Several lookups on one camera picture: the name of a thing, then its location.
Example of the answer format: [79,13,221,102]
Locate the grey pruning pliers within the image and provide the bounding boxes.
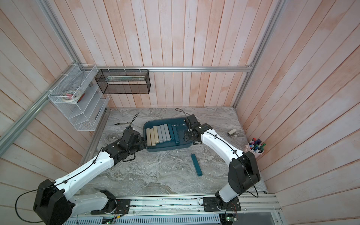
[164,124,171,141]
[157,126,163,143]
[160,125,167,142]

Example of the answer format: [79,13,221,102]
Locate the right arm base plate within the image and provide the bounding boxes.
[202,197,241,212]

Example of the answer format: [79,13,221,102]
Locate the beige pruning pliers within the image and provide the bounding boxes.
[146,128,152,147]
[153,126,159,144]
[150,128,156,147]

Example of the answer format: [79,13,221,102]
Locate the teal plastic storage box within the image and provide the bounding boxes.
[143,117,192,152]

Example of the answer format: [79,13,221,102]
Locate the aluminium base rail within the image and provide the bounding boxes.
[117,193,282,217]

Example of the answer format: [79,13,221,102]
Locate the pink pen holder cup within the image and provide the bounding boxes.
[245,138,266,158]

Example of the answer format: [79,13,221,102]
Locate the tape roll in shelf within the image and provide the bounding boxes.
[61,89,81,103]

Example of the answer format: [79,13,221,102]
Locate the small beige tape roll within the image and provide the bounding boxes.
[228,128,237,136]

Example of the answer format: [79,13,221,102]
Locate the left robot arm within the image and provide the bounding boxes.
[33,127,148,225]

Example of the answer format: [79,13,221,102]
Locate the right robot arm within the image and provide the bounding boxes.
[185,114,261,209]

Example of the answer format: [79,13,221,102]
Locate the teal pruning pliers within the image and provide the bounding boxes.
[191,154,203,177]
[172,127,180,145]
[168,124,175,140]

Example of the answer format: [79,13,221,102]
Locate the white wire wall shelf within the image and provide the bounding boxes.
[48,64,109,131]

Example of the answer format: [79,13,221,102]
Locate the black mesh wall basket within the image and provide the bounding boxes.
[95,68,151,94]

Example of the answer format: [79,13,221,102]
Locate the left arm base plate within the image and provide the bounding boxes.
[91,199,131,215]

